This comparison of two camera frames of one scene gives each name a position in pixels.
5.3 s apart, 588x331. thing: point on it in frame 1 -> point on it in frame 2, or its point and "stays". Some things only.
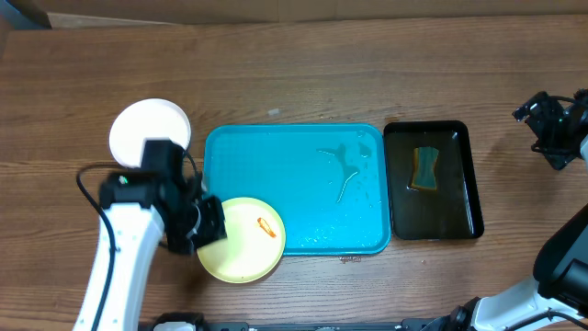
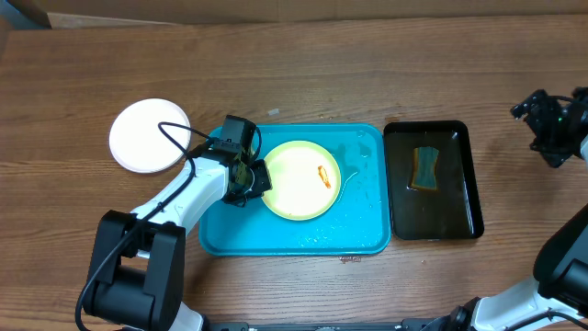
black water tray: [453, 210] stays
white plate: [147, 119] stays
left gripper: [215, 232] -> [265, 184]
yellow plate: [254, 242] -> [305, 180]
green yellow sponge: [424, 164] stays
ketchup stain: [263, 224] -> [324, 176]
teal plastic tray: [330, 183] stays
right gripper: [552, 110] stays
